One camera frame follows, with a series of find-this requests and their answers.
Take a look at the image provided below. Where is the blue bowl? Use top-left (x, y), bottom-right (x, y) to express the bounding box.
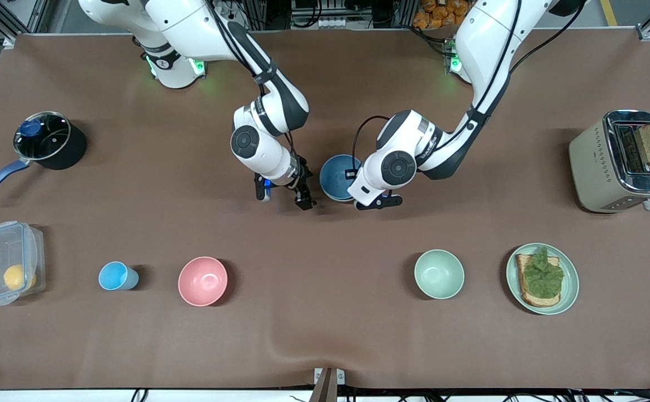
top-left (319, 154), bottom-right (362, 202)

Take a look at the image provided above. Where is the pink bowl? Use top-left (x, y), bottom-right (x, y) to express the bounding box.
top-left (178, 256), bottom-right (229, 307)

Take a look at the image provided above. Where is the brown table mat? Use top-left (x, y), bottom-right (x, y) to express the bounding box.
top-left (0, 28), bottom-right (650, 391)

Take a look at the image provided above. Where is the orange snack bag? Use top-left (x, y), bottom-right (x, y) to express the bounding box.
top-left (413, 0), bottom-right (482, 30)

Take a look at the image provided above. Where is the bread slice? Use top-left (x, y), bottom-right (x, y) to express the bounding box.
top-left (515, 253), bottom-right (561, 308)

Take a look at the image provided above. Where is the green lettuce leaf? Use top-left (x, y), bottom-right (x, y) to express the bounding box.
top-left (520, 247), bottom-right (565, 299)

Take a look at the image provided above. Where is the light blue cup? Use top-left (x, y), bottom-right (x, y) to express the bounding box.
top-left (98, 261), bottom-right (140, 291)

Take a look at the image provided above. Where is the cream and chrome toaster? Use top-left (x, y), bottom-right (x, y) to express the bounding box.
top-left (569, 109), bottom-right (650, 214)

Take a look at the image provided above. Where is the pale green plate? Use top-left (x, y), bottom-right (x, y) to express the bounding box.
top-left (506, 243), bottom-right (580, 316)

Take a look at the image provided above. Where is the glass lid with blue knob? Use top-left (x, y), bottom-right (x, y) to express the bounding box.
top-left (15, 112), bottom-right (73, 161)

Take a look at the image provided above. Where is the yellow lemon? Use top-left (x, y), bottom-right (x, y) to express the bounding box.
top-left (3, 264), bottom-right (37, 291)

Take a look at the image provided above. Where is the metal table clamp bracket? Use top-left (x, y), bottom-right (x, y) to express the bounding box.
top-left (314, 367), bottom-right (345, 402)

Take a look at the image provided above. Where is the black saucepan with blue handle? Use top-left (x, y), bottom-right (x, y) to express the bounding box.
top-left (0, 112), bottom-right (88, 203)

